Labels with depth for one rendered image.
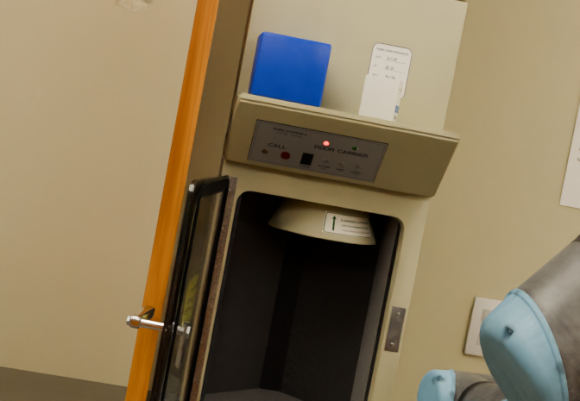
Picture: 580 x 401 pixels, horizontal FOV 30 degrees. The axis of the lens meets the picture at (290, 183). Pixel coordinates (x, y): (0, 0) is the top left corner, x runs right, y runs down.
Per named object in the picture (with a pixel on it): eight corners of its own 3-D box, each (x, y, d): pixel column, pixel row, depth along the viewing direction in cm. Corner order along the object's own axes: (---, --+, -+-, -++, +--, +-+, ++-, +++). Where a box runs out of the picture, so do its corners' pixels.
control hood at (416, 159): (223, 159, 162) (235, 92, 161) (431, 197, 165) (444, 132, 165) (224, 162, 151) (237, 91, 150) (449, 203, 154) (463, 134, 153)
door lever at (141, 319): (179, 327, 144) (182, 308, 144) (165, 340, 134) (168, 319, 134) (140, 319, 144) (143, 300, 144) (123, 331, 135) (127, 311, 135)
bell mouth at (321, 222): (264, 218, 182) (270, 186, 182) (366, 236, 184) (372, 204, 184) (272, 230, 165) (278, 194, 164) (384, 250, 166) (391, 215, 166)
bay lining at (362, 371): (196, 377, 189) (232, 178, 187) (341, 400, 191) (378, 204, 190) (197, 416, 164) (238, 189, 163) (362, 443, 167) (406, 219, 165)
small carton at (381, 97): (362, 116, 161) (369, 77, 160) (395, 122, 160) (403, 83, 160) (358, 115, 156) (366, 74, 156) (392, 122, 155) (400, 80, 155)
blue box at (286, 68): (247, 95, 161) (258, 35, 160) (312, 107, 162) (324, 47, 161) (250, 94, 151) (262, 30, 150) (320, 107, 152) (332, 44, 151)
